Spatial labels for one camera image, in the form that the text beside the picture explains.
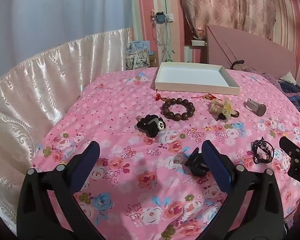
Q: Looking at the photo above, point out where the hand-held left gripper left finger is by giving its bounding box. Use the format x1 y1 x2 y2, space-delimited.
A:
20 141 108 240

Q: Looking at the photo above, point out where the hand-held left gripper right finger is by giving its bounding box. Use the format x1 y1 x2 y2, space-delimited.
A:
202 140 285 240

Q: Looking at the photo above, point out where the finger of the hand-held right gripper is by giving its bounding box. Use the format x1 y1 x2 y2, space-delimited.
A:
279 136 300 157

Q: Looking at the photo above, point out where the black hair clip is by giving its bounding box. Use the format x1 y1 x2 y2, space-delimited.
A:
184 147 210 177

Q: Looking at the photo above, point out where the black beaded bracelet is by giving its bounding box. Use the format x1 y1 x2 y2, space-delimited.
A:
252 137 275 164

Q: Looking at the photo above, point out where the black hair tie brown ring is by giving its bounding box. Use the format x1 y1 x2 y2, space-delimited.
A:
215 110 240 122

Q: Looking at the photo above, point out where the pink band wristwatch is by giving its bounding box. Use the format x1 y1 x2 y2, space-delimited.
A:
245 98 267 117

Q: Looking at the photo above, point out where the cream flower scrunchie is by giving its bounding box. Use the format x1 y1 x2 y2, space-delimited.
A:
209 98 234 117

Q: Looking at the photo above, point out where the red and gold charm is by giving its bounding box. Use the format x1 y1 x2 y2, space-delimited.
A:
192 94 215 101

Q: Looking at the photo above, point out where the black scrunchie with silver ornament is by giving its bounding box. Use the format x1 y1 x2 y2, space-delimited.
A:
136 114 167 138

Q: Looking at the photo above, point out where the brown wooden bead bracelet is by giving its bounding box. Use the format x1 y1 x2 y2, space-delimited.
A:
161 99 195 120

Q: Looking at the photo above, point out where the red knot charm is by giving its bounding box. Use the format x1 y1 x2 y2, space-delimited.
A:
155 89 169 102

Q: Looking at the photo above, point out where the white shallow box tray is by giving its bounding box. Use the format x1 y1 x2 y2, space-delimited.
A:
154 62 240 96

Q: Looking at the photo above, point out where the blue knit cloth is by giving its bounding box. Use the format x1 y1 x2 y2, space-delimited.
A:
280 81 300 117

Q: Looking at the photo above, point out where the white pillow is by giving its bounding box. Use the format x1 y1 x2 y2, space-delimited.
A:
280 71 297 85

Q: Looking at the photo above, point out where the pink floral bedsheet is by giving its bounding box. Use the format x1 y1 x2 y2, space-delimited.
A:
31 67 300 240

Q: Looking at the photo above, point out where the purple dotted blanket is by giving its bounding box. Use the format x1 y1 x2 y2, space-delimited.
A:
250 67 283 85

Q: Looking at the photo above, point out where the cream satin bed skirt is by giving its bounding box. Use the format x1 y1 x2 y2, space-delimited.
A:
0 27 133 235

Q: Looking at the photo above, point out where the pink headboard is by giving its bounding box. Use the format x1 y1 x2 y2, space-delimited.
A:
206 24 297 75

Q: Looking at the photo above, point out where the black and white floral bag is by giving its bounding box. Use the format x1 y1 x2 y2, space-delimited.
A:
126 49 150 70

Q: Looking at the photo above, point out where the cardboard box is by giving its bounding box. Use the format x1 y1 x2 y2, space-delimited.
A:
149 51 158 68

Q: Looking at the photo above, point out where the blue gift bag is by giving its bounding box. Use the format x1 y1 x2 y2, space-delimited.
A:
131 41 150 52

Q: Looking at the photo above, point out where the pink patterned curtain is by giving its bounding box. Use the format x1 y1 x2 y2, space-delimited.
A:
176 0 290 40

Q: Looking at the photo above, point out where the white sheer curtain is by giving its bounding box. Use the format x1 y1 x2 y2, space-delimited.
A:
0 0 140 85

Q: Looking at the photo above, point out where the bundle of charging cables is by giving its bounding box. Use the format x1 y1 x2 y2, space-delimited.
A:
151 10 175 62

